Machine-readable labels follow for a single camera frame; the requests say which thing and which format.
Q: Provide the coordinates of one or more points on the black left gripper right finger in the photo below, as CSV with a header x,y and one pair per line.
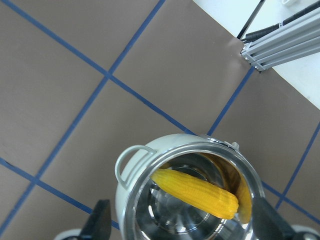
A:
x,y
267,224

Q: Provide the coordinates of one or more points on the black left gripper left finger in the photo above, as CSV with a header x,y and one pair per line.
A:
x,y
98,226

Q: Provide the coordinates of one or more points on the yellow corn cob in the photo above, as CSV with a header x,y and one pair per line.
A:
x,y
197,193

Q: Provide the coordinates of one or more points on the pale green cooking pot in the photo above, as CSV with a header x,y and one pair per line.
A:
x,y
146,212

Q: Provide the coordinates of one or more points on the aluminium frame post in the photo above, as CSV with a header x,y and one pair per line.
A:
x,y
297,39

